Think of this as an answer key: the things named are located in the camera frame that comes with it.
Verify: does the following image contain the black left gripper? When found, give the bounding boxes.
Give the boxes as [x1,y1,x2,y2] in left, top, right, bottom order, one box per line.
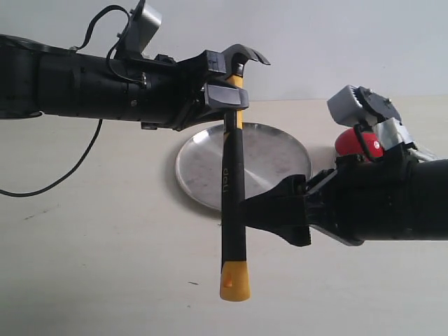
[138,50,249,131]

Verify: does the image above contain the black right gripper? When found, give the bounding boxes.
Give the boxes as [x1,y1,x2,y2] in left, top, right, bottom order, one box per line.
[239,154,406,247]

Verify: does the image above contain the black yellow claw hammer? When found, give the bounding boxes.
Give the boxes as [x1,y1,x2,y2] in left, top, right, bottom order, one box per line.
[218,43,272,302]

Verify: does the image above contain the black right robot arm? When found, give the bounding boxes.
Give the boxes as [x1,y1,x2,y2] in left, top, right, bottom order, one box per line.
[240,155,447,247]

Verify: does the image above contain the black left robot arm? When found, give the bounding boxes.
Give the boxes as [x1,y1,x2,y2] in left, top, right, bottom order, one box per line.
[1,35,249,131]

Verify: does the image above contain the red dome push button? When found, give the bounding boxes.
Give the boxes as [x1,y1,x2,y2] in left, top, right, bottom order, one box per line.
[335,128,384,161]

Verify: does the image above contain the round steel plate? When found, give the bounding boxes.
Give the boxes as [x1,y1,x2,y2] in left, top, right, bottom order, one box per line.
[174,122,312,211]

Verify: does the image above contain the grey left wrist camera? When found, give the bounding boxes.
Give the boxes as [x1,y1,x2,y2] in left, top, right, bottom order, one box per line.
[115,0,162,59]

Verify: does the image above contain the black right camera cable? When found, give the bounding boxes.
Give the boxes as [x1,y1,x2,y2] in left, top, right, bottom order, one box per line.
[353,120,386,164]

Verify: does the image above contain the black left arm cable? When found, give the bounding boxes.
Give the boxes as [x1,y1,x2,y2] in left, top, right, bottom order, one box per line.
[0,5,141,197]

